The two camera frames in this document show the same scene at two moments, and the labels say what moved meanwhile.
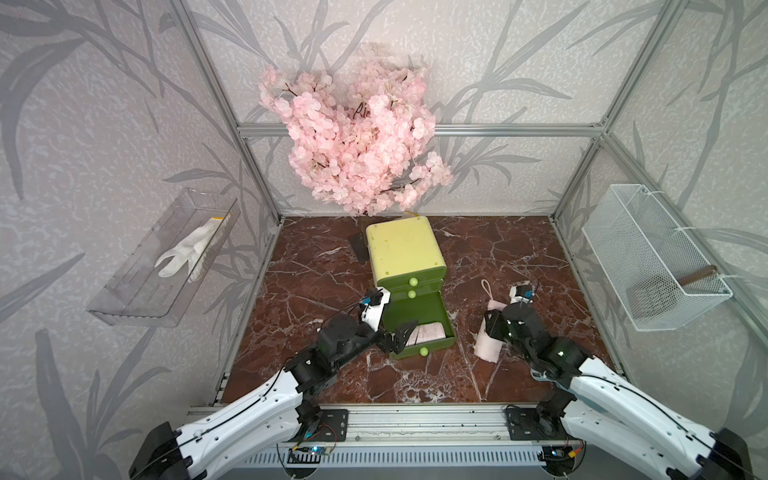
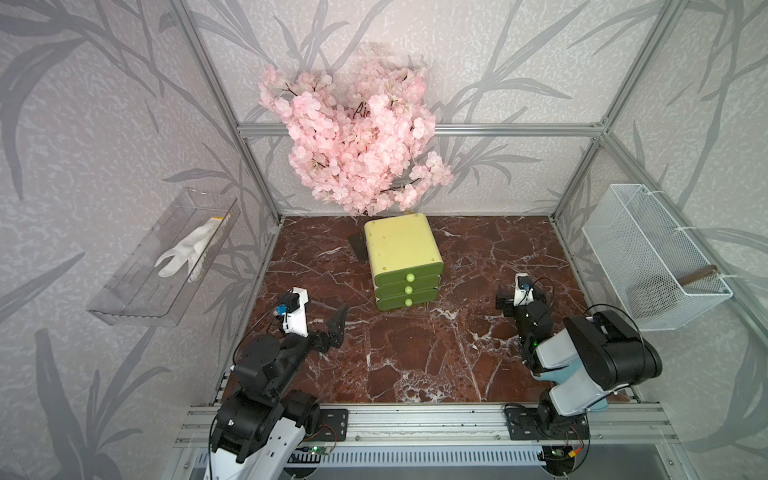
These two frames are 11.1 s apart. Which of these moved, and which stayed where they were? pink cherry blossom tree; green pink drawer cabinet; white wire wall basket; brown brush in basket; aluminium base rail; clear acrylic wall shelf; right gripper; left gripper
Moved: green pink drawer cabinet; left gripper; right gripper
Stayed: brown brush in basket; pink cherry blossom tree; aluminium base rail; clear acrylic wall shelf; white wire wall basket
